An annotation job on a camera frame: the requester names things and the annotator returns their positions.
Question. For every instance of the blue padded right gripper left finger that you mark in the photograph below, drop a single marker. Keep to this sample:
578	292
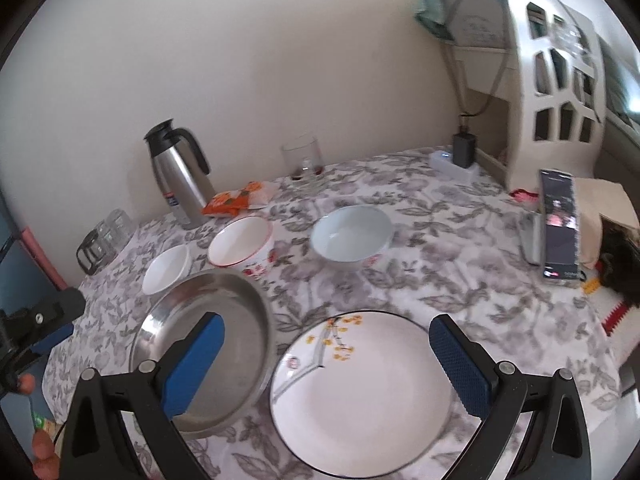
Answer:
96	443

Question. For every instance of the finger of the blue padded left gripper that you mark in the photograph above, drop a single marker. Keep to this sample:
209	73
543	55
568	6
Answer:
48	343

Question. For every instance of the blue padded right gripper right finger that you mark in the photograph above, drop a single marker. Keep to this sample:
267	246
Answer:
556	442

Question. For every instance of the stainless steel round pan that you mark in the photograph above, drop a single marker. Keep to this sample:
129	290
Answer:
243	367

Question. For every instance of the small white bowl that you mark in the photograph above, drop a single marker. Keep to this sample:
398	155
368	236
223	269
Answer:
169	267

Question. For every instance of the white bowl with red rim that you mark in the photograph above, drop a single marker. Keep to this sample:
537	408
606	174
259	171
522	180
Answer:
245	245

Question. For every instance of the light blue ceramic bowl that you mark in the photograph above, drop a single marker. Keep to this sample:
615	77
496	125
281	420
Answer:
352	237

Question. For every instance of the person's left hand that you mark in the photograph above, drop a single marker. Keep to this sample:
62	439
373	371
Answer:
46	464

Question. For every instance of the grey floral tablecloth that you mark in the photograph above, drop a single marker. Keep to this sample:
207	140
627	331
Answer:
455	250

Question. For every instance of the orange snack packet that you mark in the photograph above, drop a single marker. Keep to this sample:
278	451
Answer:
254	196

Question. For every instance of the dark furry object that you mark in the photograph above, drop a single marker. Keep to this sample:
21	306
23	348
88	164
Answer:
619	256

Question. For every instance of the stainless steel thermos jug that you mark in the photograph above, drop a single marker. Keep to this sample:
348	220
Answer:
181	172

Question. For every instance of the smartphone with dark screen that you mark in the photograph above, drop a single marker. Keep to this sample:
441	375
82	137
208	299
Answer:
560	226

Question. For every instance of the white phone stand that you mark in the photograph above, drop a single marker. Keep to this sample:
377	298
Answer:
531	234

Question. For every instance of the clear glass mug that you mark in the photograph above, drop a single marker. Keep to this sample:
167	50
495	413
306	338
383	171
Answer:
303	161

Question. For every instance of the white power strip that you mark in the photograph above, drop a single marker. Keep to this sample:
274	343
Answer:
441	161

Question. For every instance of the black power adapter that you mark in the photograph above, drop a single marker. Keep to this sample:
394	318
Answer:
463	149

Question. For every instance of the white lattice plastic shelf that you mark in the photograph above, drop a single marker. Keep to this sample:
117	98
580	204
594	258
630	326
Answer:
557	113

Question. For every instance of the teal cloth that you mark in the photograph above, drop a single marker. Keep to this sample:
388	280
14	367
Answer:
433	15

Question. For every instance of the grey printed bag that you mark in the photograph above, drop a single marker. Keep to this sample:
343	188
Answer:
478	23

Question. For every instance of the pink board by wall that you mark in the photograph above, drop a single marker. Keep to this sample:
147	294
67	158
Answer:
40	257

